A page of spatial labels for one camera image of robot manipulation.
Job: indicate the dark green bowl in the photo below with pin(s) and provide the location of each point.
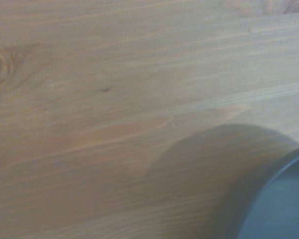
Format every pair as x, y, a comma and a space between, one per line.
284, 199

